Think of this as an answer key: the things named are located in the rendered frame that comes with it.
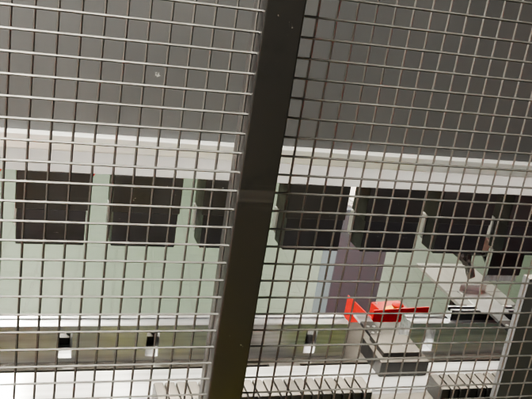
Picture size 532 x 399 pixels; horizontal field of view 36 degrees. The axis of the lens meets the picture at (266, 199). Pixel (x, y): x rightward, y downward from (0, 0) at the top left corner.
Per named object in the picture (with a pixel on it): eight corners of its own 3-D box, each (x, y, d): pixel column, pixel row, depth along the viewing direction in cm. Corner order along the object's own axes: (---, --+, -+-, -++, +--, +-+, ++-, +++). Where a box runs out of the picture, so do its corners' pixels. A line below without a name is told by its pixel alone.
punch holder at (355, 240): (398, 238, 209) (412, 178, 204) (412, 252, 202) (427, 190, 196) (345, 237, 205) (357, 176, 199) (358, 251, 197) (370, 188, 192)
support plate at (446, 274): (468, 266, 249) (469, 264, 248) (515, 307, 225) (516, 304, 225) (416, 265, 243) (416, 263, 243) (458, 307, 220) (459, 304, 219)
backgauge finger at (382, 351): (379, 319, 207) (383, 302, 205) (426, 375, 184) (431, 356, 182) (336, 319, 203) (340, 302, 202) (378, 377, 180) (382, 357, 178)
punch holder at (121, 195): (169, 232, 191) (176, 165, 185) (176, 247, 183) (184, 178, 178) (104, 230, 186) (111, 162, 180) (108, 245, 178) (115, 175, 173)
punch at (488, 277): (512, 279, 220) (521, 247, 217) (516, 283, 219) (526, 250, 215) (480, 279, 217) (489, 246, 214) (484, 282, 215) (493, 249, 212)
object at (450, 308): (507, 314, 225) (511, 305, 224) (514, 320, 222) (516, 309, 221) (444, 314, 219) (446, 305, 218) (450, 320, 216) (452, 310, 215)
